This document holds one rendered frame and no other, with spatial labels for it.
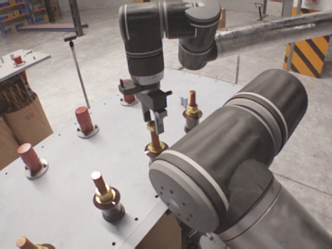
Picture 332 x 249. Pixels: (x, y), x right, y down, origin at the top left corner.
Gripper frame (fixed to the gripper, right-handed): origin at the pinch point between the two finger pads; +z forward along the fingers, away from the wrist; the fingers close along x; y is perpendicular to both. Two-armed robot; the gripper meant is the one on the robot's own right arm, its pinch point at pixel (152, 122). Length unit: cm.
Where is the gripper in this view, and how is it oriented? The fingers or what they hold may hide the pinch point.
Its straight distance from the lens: 75.9
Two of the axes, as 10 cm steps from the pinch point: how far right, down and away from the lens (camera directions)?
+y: 8.4, -3.8, 3.9
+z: 0.7, 7.9, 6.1
